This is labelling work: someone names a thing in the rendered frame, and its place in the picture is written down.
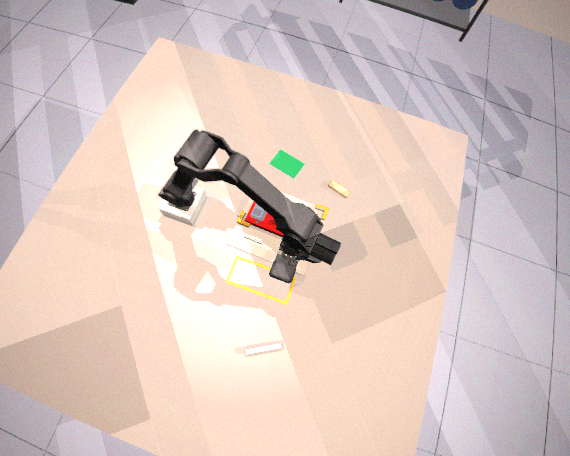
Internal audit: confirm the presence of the green flat rectangle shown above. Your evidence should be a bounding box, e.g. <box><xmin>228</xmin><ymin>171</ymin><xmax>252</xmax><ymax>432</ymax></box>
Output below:
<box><xmin>269</xmin><ymin>149</ymin><xmax>305</xmax><ymax>178</ymax></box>

